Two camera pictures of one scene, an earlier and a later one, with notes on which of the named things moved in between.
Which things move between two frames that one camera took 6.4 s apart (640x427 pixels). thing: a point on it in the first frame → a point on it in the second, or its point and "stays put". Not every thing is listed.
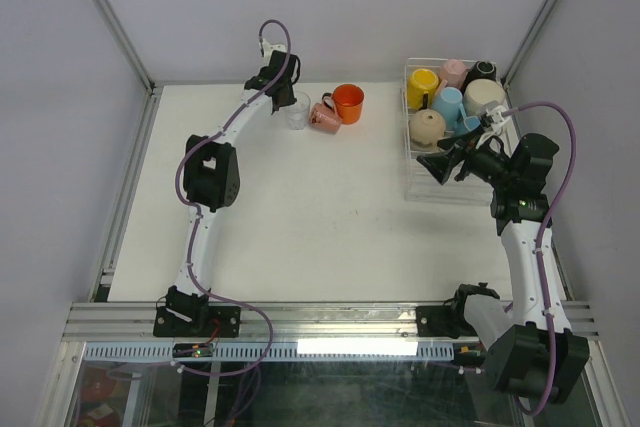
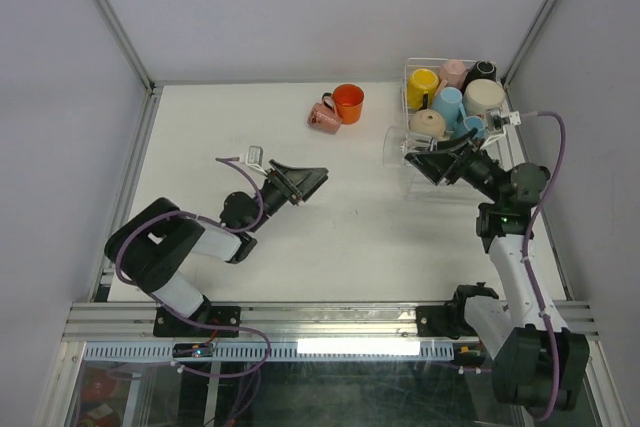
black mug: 480,70 stays put
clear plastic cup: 298,113 → 399,143
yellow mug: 421,81 stays put
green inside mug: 480,92 stays put
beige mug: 426,127 stays put
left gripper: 291,98 → 305,180
